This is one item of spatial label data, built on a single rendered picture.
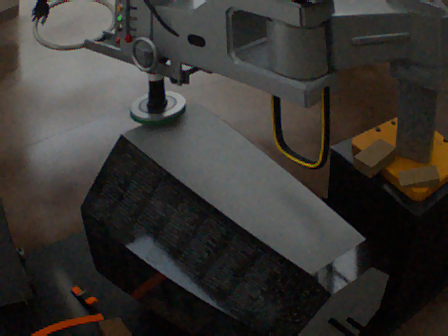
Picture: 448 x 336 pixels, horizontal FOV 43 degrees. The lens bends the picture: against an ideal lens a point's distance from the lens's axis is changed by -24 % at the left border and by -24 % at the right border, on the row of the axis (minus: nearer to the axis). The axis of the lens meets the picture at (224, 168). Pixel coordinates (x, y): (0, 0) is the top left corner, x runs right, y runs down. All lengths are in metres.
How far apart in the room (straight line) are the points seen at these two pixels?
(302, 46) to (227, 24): 0.27
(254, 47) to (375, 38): 0.44
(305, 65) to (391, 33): 0.42
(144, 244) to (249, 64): 0.70
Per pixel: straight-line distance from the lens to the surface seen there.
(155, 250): 2.31
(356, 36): 2.07
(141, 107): 2.65
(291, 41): 1.95
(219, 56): 2.16
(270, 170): 2.36
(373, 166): 2.45
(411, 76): 2.37
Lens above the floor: 2.16
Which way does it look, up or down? 34 degrees down
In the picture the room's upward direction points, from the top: 2 degrees counter-clockwise
